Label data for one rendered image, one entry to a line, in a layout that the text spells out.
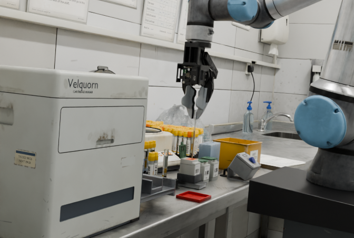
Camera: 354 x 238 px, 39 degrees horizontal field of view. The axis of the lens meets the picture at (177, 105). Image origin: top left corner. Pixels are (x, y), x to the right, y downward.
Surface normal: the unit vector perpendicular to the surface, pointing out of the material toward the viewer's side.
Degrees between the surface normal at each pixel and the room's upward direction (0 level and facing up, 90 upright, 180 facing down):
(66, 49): 90
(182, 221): 90
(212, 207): 90
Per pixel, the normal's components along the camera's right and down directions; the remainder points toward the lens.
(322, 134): -0.63, 0.11
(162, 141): 0.79, 0.10
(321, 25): -0.48, 0.00
